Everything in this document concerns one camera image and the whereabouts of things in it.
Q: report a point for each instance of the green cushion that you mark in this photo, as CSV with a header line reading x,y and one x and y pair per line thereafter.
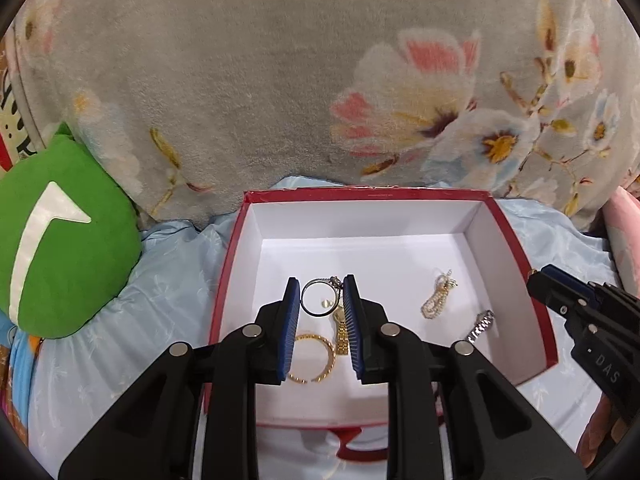
x,y
75,260

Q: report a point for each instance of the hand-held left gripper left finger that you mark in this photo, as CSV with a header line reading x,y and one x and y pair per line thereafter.
x,y
290,335

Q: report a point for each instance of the pink pillow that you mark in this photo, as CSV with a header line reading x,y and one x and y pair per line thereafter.
x,y
625,220

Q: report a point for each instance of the gold wrist watch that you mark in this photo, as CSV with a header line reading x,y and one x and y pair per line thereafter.
x,y
341,332

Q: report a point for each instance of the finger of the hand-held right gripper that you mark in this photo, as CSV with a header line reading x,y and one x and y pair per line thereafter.
x,y
555,292
617,300

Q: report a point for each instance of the colourful printed blanket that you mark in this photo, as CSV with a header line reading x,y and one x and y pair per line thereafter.
x,y
15,125

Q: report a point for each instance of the person's right hand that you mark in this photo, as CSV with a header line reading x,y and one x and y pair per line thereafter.
x,y
597,430

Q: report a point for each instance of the grey floral blanket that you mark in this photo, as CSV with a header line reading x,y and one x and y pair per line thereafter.
x,y
250,85

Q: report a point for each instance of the light blue palm print bedsheet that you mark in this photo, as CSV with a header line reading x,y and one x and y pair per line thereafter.
x,y
165,300

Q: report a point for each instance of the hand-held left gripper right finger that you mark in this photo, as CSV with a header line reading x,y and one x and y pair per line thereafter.
x,y
352,335

